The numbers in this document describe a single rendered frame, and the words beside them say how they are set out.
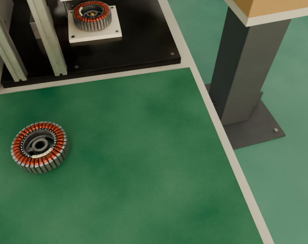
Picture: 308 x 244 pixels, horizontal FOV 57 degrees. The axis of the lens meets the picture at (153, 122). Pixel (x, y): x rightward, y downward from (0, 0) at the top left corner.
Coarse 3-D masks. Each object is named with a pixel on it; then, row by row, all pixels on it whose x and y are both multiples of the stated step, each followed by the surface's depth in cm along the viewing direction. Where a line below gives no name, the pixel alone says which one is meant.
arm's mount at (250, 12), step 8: (240, 0) 93; (248, 0) 89; (256, 0) 87; (264, 0) 88; (272, 0) 89; (280, 0) 90; (288, 0) 91; (296, 0) 92; (304, 0) 92; (240, 8) 94; (248, 8) 90; (256, 8) 89; (264, 8) 90; (272, 8) 91; (280, 8) 92; (288, 8) 93; (296, 8) 94; (248, 16) 91
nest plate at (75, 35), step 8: (112, 8) 89; (72, 16) 86; (112, 16) 86; (72, 24) 84; (112, 24) 84; (72, 32) 81; (80, 32) 81; (88, 32) 81; (96, 32) 81; (104, 32) 81; (112, 32) 81; (120, 32) 81; (72, 40) 80; (80, 40) 80; (88, 40) 81
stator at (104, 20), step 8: (80, 8) 82; (88, 8) 84; (96, 8) 84; (104, 8) 82; (80, 16) 80; (88, 16) 82; (96, 16) 80; (104, 16) 80; (80, 24) 80; (88, 24) 79; (96, 24) 79; (104, 24) 81
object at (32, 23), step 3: (48, 9) 81; (30, 12) 80; (30, 15) 79; (51, 15) 84; (30, 18) 78; (51, 18) 83; (30, 21) 77; (33, 21) 77; (30, 24) 77; (33, 24) 77; (33, 27) 78; (36, 27) 78; (33, 30) 79; (36, 30) 79; (36, 33) 80; (36, 36) 80; (39, 36) 81
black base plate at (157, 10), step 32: (96, 0) 94; (128, 0) 94; (32, 32) 83; (64, 32) 83; (128, 32) 83; (160, 32) 83; (32, 64) 75; (96, 64) 75; (128, 64) 75; (160, 64) 77
